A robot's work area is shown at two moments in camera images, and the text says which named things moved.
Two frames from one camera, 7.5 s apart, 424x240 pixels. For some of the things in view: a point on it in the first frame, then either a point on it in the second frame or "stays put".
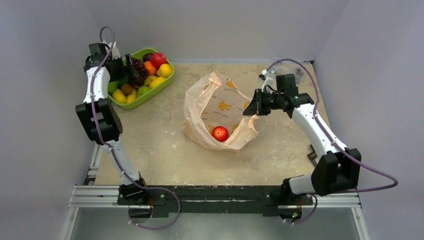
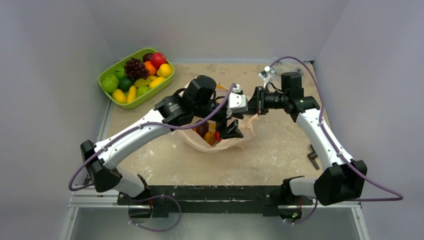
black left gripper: x=123 y=75 → x=232 y=129
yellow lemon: x=165 y=70 stays put
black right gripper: x=260 y=103 stays put
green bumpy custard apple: x=112 y=86 stays put
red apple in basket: x=157 y=59 stays put
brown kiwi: x=127 y=89 → x=209 y=137
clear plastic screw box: x=279 y=67 stays put
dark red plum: x=137 y=82 → x=202 y=130
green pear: x=142 y=90 stays put
